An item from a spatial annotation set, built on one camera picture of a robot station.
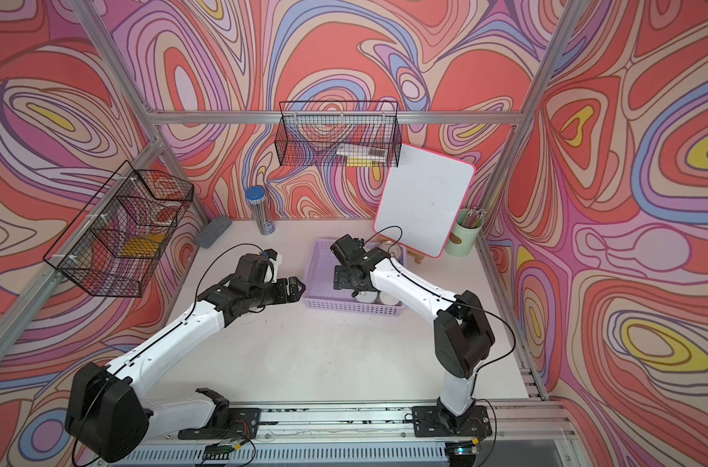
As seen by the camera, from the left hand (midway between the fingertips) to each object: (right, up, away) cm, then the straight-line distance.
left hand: (297, 288), depth 82 cm
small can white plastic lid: (+27, -4, +6) cm, 28 cm away
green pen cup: (+55, +17, +16) cm, 60 cm away
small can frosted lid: (+20, -3, +7) cm, 22 cm away
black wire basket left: (-47, +13, -7) cm, 49 cm away
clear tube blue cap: (-19, +30, +20) cm, 41 cm away
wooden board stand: (+39, +8, +19) cm, 44 cm away
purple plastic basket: (+3, -1, +20) cm, 20 cm away
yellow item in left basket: (-36, +12, -11) cm, 39 cm away
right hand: (+16, 0, +5) cm, 17 cm away
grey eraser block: (-41, +17, +30) cm, 54 cm away
